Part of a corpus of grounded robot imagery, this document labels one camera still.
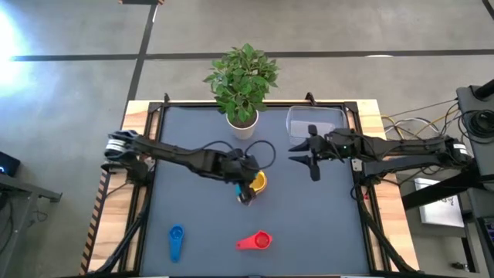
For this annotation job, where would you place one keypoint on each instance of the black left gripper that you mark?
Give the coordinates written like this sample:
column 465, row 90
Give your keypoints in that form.
column 241, row 168

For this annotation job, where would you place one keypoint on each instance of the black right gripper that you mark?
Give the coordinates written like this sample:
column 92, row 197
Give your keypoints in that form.
column 335, row 146

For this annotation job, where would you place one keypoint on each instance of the yellow measuring cup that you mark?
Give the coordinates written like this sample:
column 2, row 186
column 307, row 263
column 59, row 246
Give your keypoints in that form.
column 260, row 182

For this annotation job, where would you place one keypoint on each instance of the red measuring cup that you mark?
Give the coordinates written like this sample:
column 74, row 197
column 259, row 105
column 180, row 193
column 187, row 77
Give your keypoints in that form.
column 263, row 240

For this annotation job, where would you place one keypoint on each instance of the blue measuring cup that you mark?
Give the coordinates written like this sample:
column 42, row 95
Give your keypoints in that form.
column 176, row 233

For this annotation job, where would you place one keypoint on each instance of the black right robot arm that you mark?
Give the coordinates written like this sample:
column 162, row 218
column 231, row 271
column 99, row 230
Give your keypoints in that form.
column 409, row 146

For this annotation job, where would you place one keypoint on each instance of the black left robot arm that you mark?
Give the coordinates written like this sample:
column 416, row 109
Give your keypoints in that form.
column 181, row 156

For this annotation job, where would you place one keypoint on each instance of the clear plastic basket container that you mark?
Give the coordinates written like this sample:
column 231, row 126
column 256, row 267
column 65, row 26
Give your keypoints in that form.
column 305, row 119

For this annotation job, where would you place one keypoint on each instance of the grey table mat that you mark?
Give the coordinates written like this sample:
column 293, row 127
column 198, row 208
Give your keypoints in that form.
column 216, row 224

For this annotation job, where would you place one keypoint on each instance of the white plant pot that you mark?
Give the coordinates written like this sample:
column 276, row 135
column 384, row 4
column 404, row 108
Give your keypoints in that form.
column 242, row 133

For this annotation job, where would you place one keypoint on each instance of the green leafy plant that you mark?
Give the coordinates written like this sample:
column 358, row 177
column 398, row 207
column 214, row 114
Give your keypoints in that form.
column 241, row 81

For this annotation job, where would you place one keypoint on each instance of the black metal beam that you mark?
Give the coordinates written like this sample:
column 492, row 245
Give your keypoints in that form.
column 432, row 193

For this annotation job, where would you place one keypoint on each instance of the white printed sheet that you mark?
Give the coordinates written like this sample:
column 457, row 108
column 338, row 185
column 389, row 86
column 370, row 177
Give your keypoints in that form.
column 440, row 212

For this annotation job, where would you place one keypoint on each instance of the black yellow hazard tape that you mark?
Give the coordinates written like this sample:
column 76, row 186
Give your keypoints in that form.
column 92, row 228

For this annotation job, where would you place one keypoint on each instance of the grey equipment stand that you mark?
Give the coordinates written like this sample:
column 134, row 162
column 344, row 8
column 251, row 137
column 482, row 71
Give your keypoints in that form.
column 469, row 102

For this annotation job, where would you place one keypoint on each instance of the grey side desk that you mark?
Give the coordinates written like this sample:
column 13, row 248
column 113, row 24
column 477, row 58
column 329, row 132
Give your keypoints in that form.
column 23, row 187

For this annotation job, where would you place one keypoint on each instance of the black box device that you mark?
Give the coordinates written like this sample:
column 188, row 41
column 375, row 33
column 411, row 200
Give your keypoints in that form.
column 7, row 164

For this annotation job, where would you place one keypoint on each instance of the black aluminium table frame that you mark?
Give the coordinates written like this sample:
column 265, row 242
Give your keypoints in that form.
column 251, row 104

